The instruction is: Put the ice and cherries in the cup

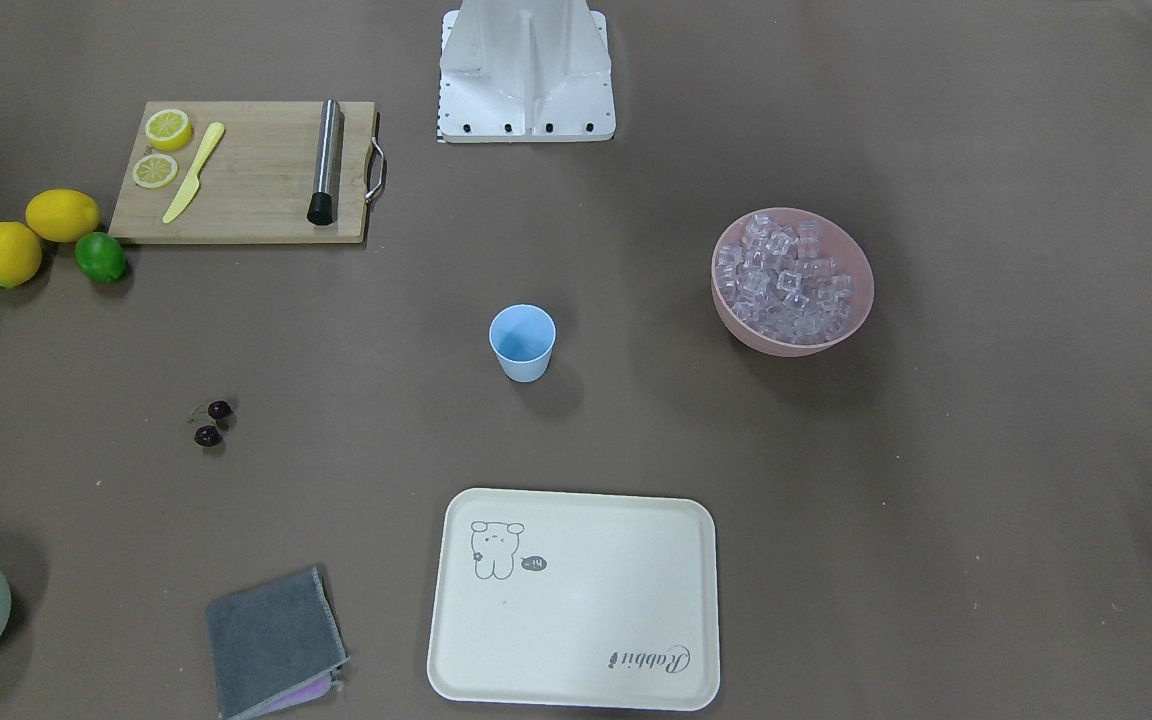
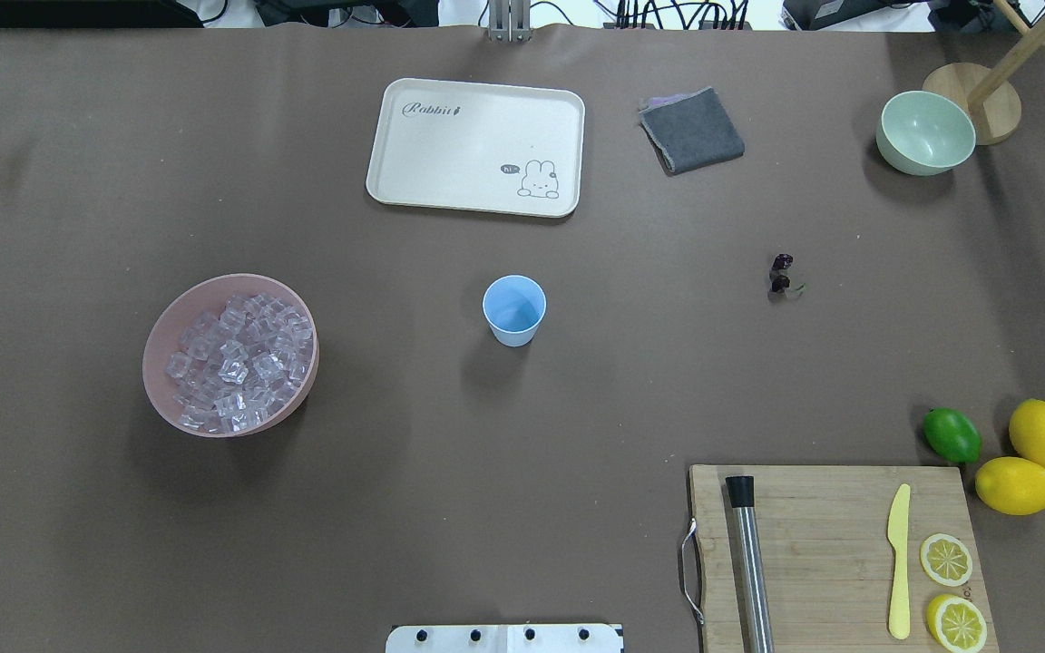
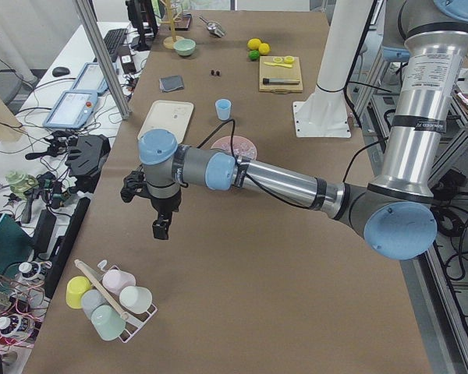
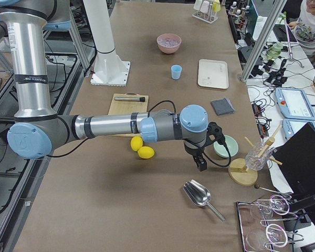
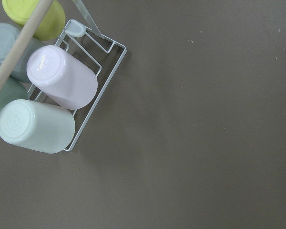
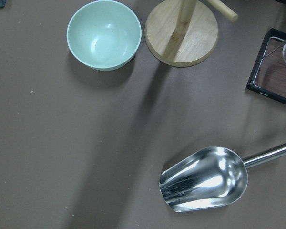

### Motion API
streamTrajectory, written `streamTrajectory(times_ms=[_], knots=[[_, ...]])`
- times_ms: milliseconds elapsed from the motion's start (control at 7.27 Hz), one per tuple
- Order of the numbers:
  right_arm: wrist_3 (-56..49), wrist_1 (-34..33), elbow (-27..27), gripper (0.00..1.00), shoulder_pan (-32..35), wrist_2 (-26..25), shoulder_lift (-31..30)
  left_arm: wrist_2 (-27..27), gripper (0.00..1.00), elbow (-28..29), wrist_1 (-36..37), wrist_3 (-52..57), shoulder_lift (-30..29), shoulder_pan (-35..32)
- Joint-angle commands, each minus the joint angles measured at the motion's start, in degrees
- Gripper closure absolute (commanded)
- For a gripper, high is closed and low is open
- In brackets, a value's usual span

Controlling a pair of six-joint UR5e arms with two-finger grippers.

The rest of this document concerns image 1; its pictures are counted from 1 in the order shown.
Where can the yellow plastic knife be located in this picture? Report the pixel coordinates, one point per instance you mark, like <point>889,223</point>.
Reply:
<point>191,183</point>

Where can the yellow lemon lower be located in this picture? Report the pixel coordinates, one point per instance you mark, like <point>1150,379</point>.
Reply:
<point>21,254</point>

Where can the green lime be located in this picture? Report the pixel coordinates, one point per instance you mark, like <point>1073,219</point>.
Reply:
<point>100,257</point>

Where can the dark cherries pair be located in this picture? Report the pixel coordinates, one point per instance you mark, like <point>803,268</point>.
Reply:
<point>208,419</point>

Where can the light blue plastic cup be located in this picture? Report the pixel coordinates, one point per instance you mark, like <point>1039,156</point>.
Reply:
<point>522,338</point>

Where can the steel muddler black tip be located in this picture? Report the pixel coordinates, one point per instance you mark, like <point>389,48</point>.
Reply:
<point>323,204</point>

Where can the pile of clear ice cubes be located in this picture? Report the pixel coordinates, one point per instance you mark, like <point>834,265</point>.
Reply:
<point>784,280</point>

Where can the cream rabbit tray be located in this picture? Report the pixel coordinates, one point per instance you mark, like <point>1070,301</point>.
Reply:
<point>573,599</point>

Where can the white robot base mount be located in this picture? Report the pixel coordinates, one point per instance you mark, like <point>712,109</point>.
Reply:
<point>525,72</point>

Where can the pink bowl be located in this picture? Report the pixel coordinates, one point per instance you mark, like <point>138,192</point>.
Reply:
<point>786,335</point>

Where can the grey folded cloth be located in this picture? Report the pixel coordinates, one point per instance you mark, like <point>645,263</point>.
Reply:
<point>274,646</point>

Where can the yellow lemon upper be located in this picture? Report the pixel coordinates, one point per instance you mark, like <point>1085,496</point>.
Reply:
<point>63,215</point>

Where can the upper lemon half slice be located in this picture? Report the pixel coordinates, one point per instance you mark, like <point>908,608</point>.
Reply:
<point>169,129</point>

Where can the yellow lemon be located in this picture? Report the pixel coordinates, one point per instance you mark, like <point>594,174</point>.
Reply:
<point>21,254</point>
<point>63,215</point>

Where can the bamboo cutting board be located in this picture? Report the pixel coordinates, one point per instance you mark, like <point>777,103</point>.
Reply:
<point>257,184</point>

